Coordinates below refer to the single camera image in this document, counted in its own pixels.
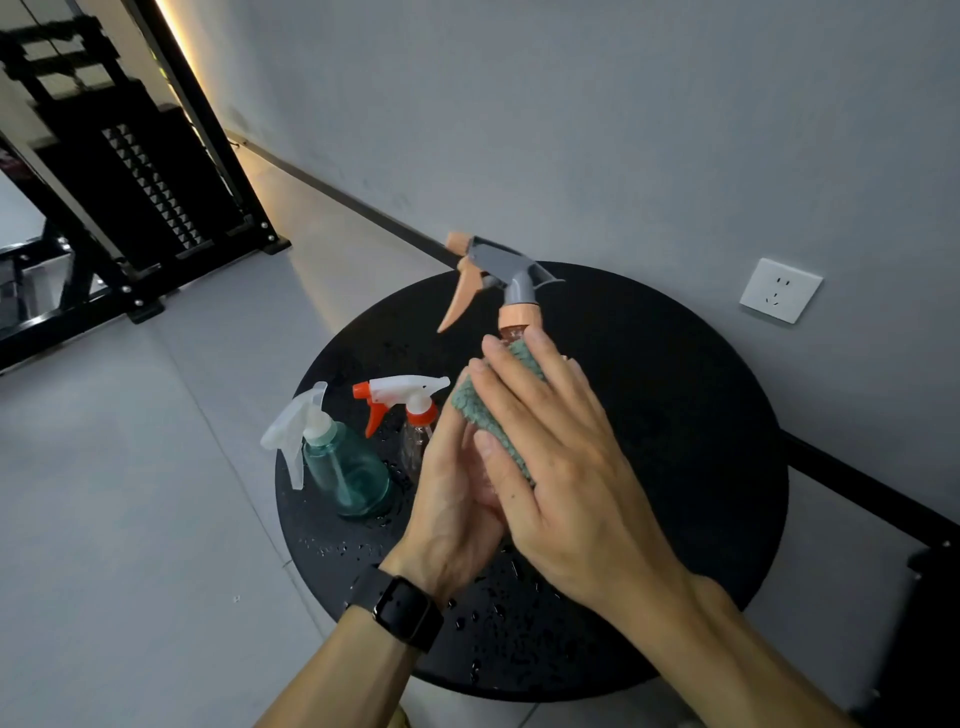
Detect person's left hand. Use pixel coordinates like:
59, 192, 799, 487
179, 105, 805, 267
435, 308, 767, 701
381, 366, 510, 607

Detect person's right hand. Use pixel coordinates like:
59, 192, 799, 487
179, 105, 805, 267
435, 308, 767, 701
466, 327, 695, 624

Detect teal microfibre cloth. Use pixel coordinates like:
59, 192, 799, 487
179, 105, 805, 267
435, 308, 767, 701
450, 339, 549, 485

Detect grey orange spray bottle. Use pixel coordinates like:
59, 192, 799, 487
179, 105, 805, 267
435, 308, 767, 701
437, 231, 565, 348

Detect person's right forearm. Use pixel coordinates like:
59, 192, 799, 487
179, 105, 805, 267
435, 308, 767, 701
611, 573, 860, 728

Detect person's left forearm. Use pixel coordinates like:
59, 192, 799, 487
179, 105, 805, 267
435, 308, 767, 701
255, 626, 421, 728

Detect white red spray bottle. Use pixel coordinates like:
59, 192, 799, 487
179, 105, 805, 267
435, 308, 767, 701
352, 375, 452, 481

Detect teal spray bottle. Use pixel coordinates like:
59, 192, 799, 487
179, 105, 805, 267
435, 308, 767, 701
260, 381, 395, 519

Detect round black table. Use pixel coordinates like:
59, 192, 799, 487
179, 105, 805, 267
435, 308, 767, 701
274, 261, 790, 704

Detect black wristwatch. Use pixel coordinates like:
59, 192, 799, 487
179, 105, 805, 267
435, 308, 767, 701
345, 564, 445, 654

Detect black metal rack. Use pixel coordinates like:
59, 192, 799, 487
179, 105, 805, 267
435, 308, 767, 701
0, 0, 292, 374

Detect black chair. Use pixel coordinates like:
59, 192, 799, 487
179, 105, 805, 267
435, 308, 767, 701
851, 543, 960, 728

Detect white wall socket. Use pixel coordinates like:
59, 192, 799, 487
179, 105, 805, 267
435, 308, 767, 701
739, 258, 825, 325

